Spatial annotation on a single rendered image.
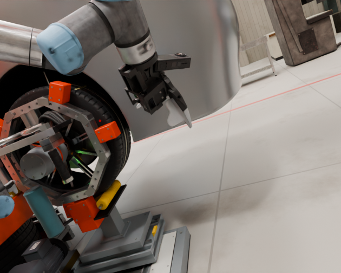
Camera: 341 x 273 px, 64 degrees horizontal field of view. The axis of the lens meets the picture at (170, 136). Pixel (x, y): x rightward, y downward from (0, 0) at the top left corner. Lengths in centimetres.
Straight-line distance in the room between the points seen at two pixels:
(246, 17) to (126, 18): 1069
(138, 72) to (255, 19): 1065
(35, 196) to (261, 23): 1040
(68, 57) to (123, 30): 11
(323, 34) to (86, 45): 656
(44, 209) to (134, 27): 113
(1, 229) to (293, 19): 622
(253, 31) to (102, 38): 1072
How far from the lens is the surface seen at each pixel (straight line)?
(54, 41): 48
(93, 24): 50
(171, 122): 63
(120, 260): 169
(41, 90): 150
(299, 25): 673
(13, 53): 61
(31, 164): 136
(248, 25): 1116
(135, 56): 55
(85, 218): 155
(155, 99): 61
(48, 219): 150
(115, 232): 175
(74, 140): 151
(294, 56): 670
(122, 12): 51
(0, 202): 108
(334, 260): 147
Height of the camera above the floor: 102
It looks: 13 degrees down
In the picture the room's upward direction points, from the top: 23 degrees counter-clockwise
